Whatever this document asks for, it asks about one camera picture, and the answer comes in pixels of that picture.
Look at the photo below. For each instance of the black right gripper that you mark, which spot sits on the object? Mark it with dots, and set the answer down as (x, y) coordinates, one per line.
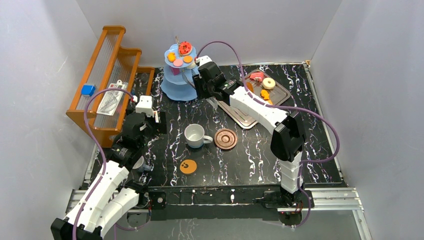
(197, 81)

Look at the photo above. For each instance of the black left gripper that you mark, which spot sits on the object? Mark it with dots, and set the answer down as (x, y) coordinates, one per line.
(161, 122)

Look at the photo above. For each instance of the cream white donut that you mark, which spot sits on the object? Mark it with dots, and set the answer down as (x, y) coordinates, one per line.
(191, 66)
(268, 83)

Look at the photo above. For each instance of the round orange cookie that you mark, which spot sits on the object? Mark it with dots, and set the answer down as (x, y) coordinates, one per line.
(187, 59)

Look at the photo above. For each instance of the magenta pink roll cake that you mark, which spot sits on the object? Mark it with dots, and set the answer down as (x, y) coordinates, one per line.
(175, 71)

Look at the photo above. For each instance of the pink round macaron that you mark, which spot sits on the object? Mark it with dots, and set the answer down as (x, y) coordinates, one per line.
(178, 62)

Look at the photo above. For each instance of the brown croissant pastry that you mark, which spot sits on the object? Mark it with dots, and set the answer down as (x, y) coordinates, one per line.
(249, 87)

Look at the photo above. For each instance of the orange fish-shaped cookie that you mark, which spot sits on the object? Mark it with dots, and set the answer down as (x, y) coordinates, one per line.
(171, 57)

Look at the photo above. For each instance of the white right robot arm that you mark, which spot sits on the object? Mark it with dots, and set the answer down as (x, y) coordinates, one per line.
(287, 129)

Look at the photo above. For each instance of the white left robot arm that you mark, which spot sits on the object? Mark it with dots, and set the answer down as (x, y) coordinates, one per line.
(109, 198)

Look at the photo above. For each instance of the blue three-tier cake stand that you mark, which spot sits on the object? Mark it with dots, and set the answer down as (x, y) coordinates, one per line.
(179, 87)

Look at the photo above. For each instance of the white ceramic mug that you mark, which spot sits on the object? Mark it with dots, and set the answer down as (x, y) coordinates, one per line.
(195, 136)

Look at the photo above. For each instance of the orange round coaster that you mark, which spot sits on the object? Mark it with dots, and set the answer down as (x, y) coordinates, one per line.
(188, 167)

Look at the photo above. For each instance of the silver metal tray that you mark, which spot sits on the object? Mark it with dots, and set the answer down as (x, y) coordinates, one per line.
(278, 95)

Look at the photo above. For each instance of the brown wooden saucer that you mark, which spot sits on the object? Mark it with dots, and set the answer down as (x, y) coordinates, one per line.
(225, 139)

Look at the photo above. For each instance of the clear ruler set package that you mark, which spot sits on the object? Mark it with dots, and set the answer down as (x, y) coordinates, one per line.
(111, 99)

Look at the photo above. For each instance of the orange wooden tiered rack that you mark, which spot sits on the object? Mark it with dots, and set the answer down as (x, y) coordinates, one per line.
(109, 62)

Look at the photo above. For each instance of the blue eraser block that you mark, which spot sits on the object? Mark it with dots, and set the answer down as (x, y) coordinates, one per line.
(88, 90)

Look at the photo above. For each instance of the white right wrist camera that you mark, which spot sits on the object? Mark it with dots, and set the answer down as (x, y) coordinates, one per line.
(202, 60)

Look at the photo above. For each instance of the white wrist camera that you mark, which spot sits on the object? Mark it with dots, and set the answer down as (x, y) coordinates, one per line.
(202, 60)
(145, 105)

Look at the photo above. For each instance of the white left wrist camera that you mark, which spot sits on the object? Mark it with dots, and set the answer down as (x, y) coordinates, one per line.
(145, 105)

